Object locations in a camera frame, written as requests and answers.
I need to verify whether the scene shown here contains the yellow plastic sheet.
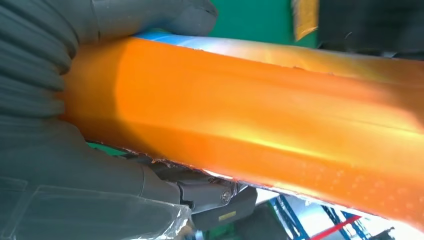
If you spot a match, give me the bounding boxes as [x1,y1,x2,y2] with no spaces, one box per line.
[292,0,320,42]

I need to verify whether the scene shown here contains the blue metal frame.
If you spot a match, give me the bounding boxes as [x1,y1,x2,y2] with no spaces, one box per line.
[269,194,372,240]

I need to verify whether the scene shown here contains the green plastic crate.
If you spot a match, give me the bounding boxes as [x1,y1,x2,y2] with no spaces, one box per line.
[203,223,238,240]

